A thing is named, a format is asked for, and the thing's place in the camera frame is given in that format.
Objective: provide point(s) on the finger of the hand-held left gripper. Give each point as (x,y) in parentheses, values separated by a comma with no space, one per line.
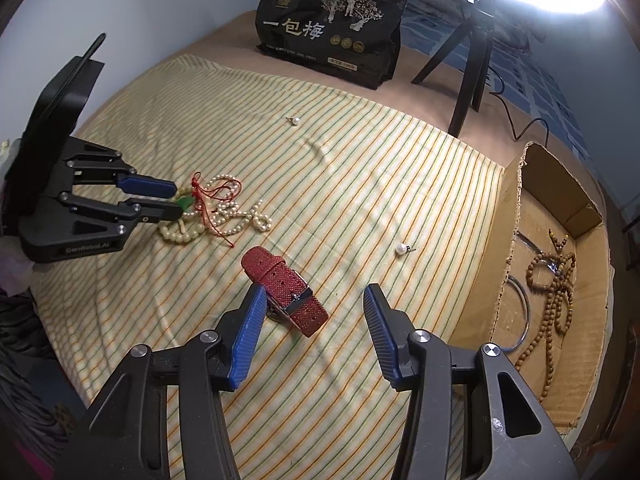
(147,186)
(150,212)

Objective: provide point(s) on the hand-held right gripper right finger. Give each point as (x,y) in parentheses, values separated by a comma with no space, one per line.
(380,330)

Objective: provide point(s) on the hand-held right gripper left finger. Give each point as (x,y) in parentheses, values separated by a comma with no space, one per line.
(247,340)

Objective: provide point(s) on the pearl earring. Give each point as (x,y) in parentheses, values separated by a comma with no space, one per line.
(295,121)
(401,249)

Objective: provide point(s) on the cardboard box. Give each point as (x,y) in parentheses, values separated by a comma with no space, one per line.
(590,320)

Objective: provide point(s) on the silver bangle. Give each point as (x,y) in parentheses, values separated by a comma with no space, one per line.
(525,305)

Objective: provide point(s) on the striped yellow cloth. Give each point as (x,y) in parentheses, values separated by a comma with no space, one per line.
(360,175)

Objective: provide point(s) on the bed with tan sheet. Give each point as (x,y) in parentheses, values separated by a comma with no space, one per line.
(225,45)

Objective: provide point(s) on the dark cloth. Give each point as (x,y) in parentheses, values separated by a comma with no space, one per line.
(30,360)

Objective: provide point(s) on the black snack bag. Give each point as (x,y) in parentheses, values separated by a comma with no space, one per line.
(325,20)

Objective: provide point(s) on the black tripod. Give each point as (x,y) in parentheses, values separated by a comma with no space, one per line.
(472,75)

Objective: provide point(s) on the blue patterned blanket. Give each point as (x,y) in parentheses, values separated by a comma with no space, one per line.
(540,90)

